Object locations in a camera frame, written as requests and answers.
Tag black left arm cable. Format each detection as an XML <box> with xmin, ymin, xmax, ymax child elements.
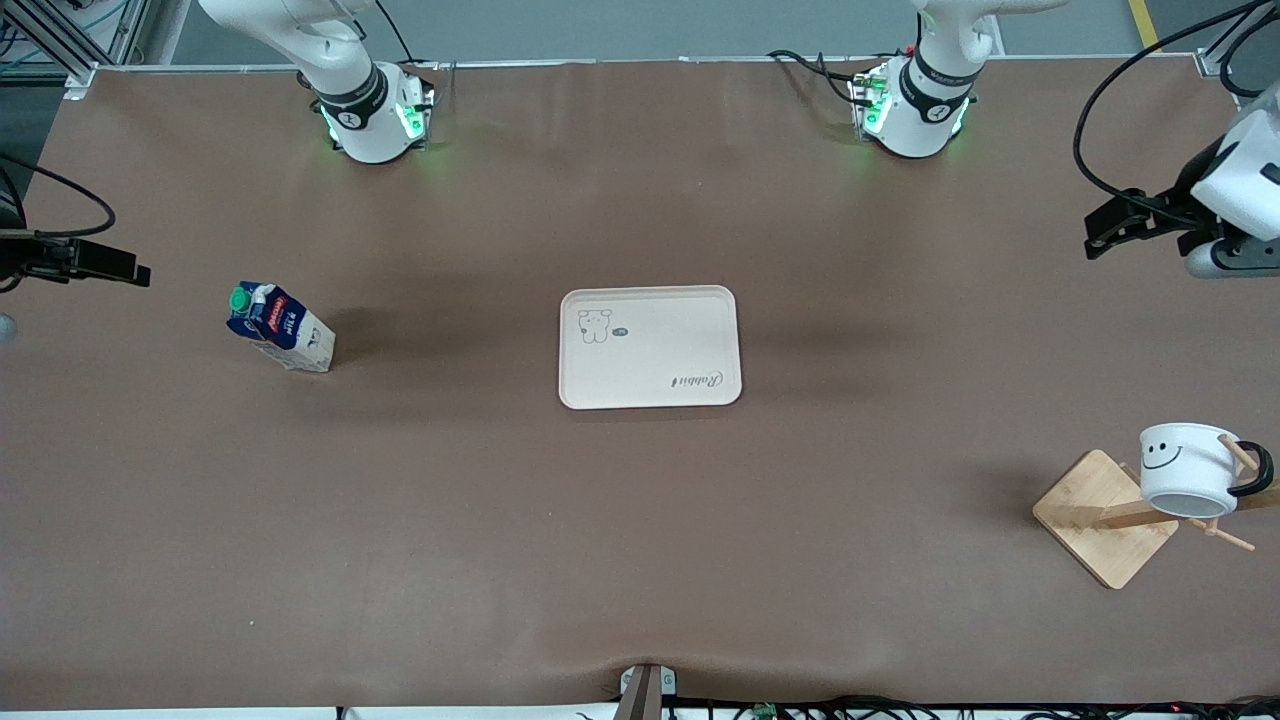
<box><xmin>1073</xmin><ymin>0</ymin><xmax>1280</xmax><ymax>207</ymax></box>

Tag black left base cable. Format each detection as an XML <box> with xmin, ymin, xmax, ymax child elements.
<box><xmin>767</xmin><ymin>48</ymin><xmax>867</xmax><ymax>107</ymax></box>

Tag white cup black handle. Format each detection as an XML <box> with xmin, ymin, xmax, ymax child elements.
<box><xmin>1139</xmin><ymin>423</ymin><xmax>1276</xmax><ymax>520</ymax></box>

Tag wooden cup rack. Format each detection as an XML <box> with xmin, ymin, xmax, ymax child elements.
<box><xmin>1032</xmin><ymin>433</ymin><xmax>1280</xmax><ymax>591</ymax></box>

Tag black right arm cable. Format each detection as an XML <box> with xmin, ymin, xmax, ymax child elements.
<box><xmin>0</xmin><ymin>154</ymin><xmax>118</xmax><ymax>242</ymax></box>

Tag blue milk carton green cap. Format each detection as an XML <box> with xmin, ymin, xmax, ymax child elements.
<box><xmin>226</xmin><ymin>281</ymin><xmax>337</xmax><ymax>374</ymax></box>

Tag black base cable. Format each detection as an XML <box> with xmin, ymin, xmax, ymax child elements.
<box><xmin>767</xmin><ymin>48</ymin><xmax>867</xmax><ymax>107</ymax></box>
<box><xmin>374</xmin><ymin>0</ymin><xmax>443</xmax><ymax>73</ymax></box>

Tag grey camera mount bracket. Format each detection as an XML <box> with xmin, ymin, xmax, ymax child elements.
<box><xmin>615</xmin><ymin>663</ymin><xmax>680</xmax><ymax>720</ymax></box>

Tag beige plastic tray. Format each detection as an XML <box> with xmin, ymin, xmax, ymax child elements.
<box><xmin>558</xmin><ymin>285</ymin><xmax>744</xmax><ymax>411</ymax></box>

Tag black right base cable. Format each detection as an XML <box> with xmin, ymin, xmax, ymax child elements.
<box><xmin>374</xmin><ymin>0</ymin><xmax>443</xmax><ymax>73</ymax></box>

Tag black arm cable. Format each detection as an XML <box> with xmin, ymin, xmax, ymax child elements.
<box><xmin>1073</xmin><ymin>0</ymin><xmax>1280</xmax><ymax>207</ymax></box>
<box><xmin>0</xmin><ymin>154</ymin><xmax>118</xmax><ymax>242</ymax></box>

